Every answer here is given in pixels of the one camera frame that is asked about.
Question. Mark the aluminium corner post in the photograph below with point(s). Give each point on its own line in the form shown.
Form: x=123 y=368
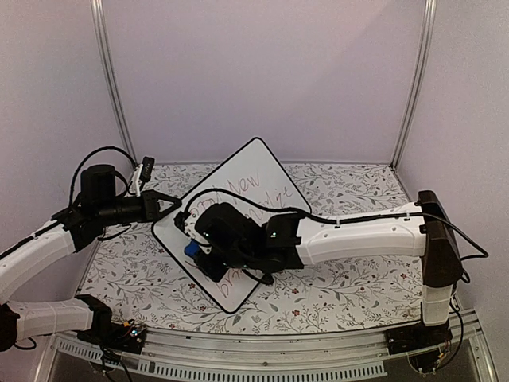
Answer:
x=101 y=35
x=424 y=44

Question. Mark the floral patterned table mat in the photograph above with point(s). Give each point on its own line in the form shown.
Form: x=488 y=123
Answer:
x=136 y=278

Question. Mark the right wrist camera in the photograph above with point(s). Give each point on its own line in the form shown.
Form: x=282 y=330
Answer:
x=186 y=222

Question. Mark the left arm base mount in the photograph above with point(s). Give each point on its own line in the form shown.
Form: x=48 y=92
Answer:
x=127 y=337

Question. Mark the left aluminium corner post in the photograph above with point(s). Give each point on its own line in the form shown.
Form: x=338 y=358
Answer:
x=101 y=35

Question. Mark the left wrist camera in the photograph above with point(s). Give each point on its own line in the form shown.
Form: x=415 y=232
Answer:
x=141 y=175

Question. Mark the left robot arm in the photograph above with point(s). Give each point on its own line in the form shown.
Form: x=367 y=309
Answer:
x=105 y=199

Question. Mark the right aluminium corner post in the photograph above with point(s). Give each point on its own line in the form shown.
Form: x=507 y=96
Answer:
x=424 y=44

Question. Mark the blue whiteboard eraser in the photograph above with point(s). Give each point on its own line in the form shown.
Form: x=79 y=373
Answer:
x=192 y=250

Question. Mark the white whiteboard black frame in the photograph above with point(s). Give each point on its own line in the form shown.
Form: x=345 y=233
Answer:
x=252 y=172

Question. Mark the front aluminium rail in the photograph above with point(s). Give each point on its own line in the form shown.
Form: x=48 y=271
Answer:
x=360 y=355

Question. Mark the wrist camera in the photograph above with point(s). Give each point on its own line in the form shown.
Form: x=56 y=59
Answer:
x=186 y=222
x=141 y=175

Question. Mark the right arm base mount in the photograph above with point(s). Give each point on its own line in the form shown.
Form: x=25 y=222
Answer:
x=423 y=339

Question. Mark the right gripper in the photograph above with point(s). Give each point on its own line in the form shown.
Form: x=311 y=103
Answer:
x=212 y=273

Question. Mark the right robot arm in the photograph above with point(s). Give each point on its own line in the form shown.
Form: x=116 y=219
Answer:
x=224 y=238

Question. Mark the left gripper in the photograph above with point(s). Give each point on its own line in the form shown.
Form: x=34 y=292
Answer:
x=151 y=209

